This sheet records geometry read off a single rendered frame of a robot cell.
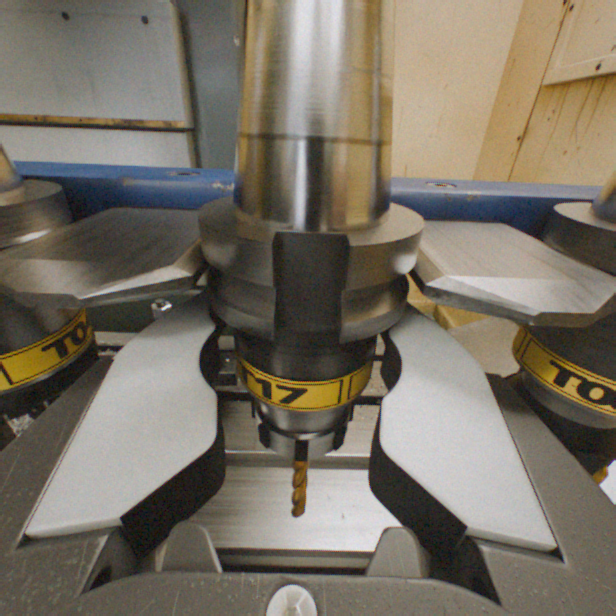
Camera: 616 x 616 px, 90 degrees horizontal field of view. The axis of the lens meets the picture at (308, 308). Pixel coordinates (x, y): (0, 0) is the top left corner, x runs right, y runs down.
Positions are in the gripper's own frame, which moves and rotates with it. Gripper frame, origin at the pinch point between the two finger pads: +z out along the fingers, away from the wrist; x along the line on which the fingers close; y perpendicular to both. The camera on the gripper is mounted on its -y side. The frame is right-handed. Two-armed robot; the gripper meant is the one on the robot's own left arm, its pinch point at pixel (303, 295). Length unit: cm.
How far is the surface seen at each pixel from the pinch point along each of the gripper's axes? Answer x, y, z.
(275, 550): -1.8, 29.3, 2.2
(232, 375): -9.0, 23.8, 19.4
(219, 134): -18, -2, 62
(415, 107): 31, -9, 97
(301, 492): 0.3, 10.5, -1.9
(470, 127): 48, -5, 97
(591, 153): 54, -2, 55
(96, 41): -37, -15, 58
